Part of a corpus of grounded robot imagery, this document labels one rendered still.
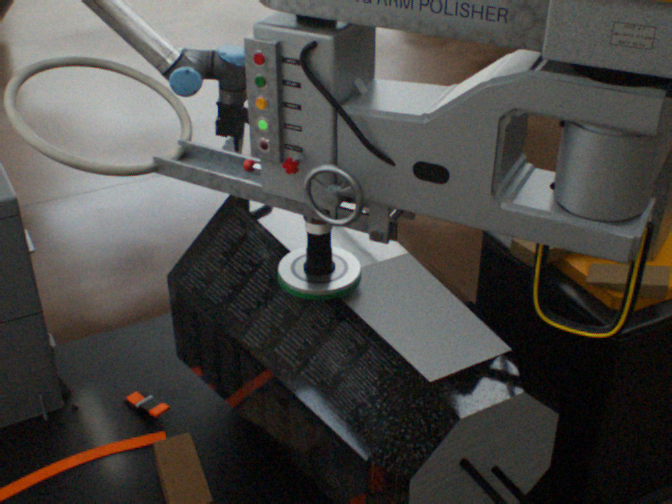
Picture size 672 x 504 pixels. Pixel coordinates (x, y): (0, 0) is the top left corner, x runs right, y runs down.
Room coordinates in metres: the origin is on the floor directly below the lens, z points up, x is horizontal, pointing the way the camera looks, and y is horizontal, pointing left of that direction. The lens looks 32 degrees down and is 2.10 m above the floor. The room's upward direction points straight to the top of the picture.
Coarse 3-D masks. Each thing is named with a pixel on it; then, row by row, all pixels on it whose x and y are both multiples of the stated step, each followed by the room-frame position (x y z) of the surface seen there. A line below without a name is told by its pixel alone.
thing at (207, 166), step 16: (192, 144) 2.08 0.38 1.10; (160, 160) 2.00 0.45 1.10; (176, 160) 1.99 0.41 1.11; (192, 160) 2.07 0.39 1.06; (208, 160) 2.06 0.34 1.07; (224, 160) 2.04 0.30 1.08; (240, 160) 2.02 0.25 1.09; (256, 160) 2.00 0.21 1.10; (176, 176) 1.98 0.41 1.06; (192, 176) 1.95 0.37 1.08; (208, 176) 1.93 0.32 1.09; (224, 176) 1.91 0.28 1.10; (240, 176) 1.99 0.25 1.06; (256, 176) 1.99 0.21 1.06; (224, 192) 1.91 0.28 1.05; (240, 192) 1.89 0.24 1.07; (256, 192) 1.87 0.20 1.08; (288, 208) 1.83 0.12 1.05; (304, 208) 1.81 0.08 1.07; (352, 224) 1.75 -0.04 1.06; (368, 224) 1.73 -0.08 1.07
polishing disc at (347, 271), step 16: (288, 256) 1.91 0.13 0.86; (304, 256) 1.91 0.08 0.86; (336, 256) 1.91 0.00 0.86; (352, 256) 1.91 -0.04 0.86; (288, 272) 1.83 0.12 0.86; (304, 272) 1.83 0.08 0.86; (336, 272) 1.83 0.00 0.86; (352, 272) 1.83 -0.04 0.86; (304, 288) 1.76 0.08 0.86; (320, 288) 1.76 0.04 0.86; (336, 288) 1.76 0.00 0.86
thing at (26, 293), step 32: (0, 192) 2.28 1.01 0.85; (0, 224) 2.22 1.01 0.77; (0, 256) 2.21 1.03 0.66; (0, 288) 2.20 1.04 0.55; (32, 288) 2.25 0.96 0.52; (0, 320) 2.19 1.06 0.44; (32, 320) 2.24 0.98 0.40; (0, 352) 2.18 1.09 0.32; (32, 352) 2.22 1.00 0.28; (0, 384) 2.17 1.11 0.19; (32, 384) 2.21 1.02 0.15; (64, 384) 2.32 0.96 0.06; (0, 416) 2.16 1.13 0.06; (32, 416) 2.20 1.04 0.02
